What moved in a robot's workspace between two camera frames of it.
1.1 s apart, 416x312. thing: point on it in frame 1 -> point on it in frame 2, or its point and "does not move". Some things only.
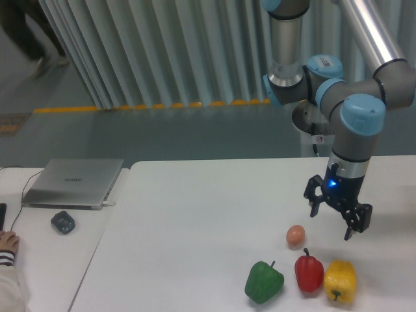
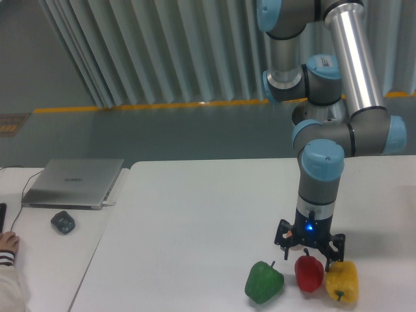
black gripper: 343,192 -> 312,232
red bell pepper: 309,272 does not move
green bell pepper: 263,283 does not move
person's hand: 8,240 does not move
